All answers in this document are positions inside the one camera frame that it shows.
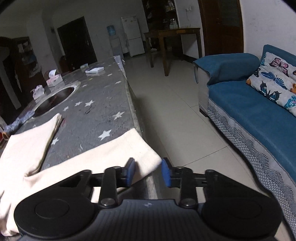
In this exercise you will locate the blue knit work glove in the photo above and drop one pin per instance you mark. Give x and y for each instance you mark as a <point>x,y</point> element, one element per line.
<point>9,129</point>

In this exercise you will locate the blue sofa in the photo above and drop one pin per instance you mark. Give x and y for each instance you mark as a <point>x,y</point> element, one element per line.
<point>261,130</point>

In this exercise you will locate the small white tissue box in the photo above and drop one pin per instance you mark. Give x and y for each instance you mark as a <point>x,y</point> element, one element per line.
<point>38,91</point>

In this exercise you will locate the dark wooden side table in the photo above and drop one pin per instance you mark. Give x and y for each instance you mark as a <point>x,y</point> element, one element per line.
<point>171,38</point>

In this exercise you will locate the cream sweater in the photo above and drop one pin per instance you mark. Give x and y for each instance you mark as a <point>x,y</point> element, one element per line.
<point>23,155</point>

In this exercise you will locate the round induction cooktop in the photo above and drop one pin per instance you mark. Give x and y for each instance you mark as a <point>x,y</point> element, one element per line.
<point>55,98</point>

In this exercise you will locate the white remote control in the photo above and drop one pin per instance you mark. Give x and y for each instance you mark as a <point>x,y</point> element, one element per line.
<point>95,70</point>

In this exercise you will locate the water dispenser with bottle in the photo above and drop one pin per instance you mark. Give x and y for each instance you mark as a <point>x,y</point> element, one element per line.
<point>114,41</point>

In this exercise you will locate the butterfly print cushion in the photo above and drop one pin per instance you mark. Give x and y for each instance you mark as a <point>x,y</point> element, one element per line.
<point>275,80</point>

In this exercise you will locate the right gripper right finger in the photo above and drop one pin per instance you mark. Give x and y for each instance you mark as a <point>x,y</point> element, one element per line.
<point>183,179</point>

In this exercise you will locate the pink white tissue box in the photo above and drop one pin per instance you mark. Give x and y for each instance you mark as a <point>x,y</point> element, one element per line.
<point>53,77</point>

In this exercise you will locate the white refrigerator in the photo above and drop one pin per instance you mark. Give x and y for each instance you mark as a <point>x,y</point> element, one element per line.
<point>133,36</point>

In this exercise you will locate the glass kettle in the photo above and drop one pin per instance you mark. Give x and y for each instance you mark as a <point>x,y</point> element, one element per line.
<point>173,24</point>

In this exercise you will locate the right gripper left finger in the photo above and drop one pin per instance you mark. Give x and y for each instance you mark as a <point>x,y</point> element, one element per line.
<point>113,178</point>

